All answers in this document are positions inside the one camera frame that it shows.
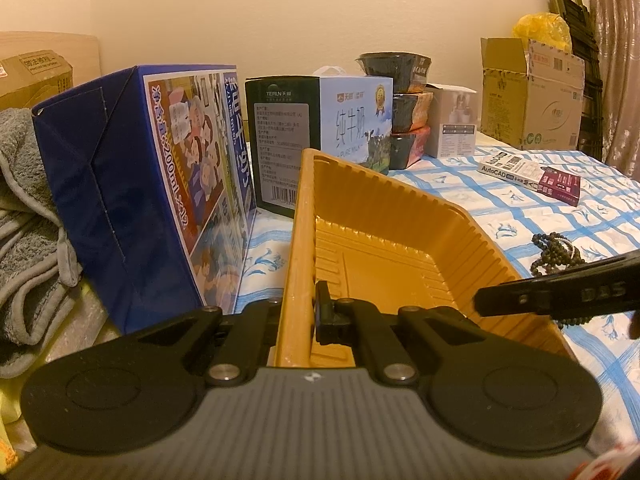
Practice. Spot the bottom red instant noodle bowl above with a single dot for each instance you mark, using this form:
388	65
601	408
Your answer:
407	148

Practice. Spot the top black instant noodle bowl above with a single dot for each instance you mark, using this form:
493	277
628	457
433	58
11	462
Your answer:
408	70

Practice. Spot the beige curtain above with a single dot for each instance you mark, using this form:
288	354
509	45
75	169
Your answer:
617	31

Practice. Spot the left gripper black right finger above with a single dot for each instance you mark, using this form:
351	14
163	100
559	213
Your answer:
359	325

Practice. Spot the yellow plastic bag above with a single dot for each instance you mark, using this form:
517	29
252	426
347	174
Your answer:
545	27

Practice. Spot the light blue milk gift box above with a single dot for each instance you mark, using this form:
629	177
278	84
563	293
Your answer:
348	117

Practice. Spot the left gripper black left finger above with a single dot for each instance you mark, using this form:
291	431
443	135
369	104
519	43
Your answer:
247	344

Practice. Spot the open cardboard box right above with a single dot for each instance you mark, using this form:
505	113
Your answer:
532	94

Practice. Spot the small white product box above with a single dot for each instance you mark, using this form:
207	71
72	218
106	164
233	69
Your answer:
452	118

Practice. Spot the maroon book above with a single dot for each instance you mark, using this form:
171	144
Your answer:
560	185

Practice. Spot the white AutoCAD book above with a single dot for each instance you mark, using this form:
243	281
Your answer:
512	168

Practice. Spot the grey folded towel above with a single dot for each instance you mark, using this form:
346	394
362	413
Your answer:
39	267

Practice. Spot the middle orange instant noodle bowl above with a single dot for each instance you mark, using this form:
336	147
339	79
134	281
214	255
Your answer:
410	111

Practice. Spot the blue illustrated milk carton box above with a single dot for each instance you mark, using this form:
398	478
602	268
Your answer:
149	173

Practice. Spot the blue checked bed sheet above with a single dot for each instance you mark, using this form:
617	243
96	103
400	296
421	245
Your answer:
603	224

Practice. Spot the brown cardboard box left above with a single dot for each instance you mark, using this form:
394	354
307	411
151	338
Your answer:
30	78

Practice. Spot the yellow plastic tray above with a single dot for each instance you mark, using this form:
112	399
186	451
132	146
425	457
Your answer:
375	238

